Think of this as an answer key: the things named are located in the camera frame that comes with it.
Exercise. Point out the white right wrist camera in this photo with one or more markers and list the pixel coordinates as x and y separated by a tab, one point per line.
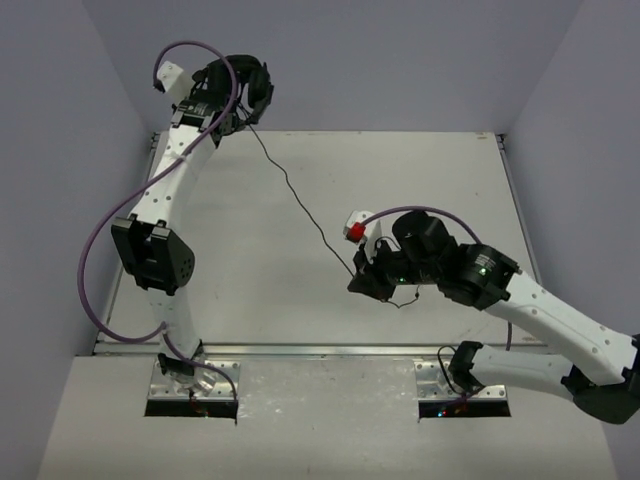
364	230

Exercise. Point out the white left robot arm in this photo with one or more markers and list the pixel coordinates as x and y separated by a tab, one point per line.
216	101

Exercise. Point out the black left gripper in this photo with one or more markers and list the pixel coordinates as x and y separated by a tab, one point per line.
259	87

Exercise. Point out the aluminium table rail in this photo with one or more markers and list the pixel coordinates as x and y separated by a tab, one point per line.
290	350

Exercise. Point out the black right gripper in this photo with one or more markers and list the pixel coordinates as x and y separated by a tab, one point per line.
367	279

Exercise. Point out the aluminium base plate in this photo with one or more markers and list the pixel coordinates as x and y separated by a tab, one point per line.
432	386
210	384

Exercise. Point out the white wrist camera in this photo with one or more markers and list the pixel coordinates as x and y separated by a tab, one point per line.
174	81
364	230

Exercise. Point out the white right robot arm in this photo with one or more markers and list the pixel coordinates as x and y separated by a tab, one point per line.
590	365

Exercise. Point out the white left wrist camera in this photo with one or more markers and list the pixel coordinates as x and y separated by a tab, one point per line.
174	81

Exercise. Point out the right aluminium base plate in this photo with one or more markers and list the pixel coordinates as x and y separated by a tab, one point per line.
432	386

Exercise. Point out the left aluminium base plate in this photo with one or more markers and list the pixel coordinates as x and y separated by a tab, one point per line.
210	384

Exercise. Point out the black headset with microphone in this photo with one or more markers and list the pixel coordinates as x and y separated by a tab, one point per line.
254	85

